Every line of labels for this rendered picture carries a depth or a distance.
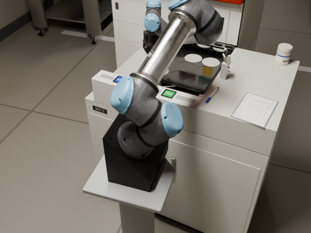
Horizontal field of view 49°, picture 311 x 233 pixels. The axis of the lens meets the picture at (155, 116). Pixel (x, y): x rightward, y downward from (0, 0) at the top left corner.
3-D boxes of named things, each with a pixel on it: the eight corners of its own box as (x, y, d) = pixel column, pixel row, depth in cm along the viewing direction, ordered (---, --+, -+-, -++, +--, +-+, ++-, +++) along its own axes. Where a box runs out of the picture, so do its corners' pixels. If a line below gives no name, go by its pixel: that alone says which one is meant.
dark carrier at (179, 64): (170, 47, 208) (170, 46, 208) (225, 60, 196) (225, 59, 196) (143, 74, 184) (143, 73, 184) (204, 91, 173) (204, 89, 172)
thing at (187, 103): (103, 91, 185) (101, 69, 176) (200, 120, 166) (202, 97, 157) (93, 101, 178) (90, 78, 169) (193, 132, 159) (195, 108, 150)
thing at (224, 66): (222, 72, 173) (225, 48, 164) (229, 74, 171) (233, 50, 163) (218, 78, 168) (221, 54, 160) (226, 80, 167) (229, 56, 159)
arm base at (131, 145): (142, 167, 128) (160, 158, 122) (112, 143, 123) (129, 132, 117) (152, 138, 139) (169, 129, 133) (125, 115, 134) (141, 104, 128)
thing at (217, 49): (164, 49, 217) (164, 35, 211) (232, 64, 202) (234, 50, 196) (163, 50, 215) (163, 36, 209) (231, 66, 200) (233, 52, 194)
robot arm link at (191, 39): (240, 28, 130) (182, 36, 175) (222, 8, 126) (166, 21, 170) (224, 52, 129) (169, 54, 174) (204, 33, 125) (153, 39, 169)
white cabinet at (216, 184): (143, 139, 276) (140, 48, 224) (263, 181, 243) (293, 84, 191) (98, 198, 231) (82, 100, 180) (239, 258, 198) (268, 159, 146)
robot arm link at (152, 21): (168, 30, 160) (169, 20, 168) (151, 13, 155) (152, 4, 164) (157, 40, 164) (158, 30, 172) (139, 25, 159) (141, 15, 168)
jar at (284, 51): (275, 58, 184) (279, 41, 178) (289, 60, 182) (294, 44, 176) (273, 64, 179) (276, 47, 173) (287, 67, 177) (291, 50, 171)
